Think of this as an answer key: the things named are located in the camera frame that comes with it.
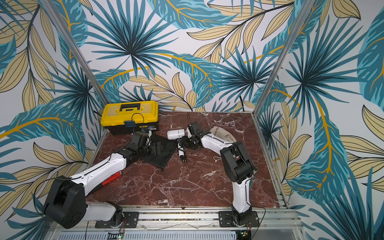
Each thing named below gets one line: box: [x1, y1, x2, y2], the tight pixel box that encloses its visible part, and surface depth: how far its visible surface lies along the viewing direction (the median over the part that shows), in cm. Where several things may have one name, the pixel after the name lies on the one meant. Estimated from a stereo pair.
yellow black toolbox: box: [100, 100, 159, 135], surface depth 99 cm
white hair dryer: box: [167, 128, 187, 162], surface depth 102 cm
